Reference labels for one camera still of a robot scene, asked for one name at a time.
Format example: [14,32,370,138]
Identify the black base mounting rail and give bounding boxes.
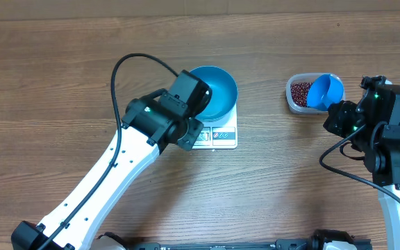
[95,228,373,250]

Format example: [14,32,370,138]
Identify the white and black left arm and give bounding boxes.
[11,70,213,249]

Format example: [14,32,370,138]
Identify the red adzuki beans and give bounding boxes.
[290,82,313,107]

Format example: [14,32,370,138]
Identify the clear plastic food container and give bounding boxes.
[285,72,342,115]

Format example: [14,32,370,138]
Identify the white digital kitchen scale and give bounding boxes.
[193,105,238,150]

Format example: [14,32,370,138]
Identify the blue metal bowl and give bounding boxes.
[190,66,238,122]

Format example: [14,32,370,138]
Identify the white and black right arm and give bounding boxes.
[322,76,400,249]

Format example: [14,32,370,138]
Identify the blue plastic measuring scoop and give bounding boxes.
[306,74,344,111]

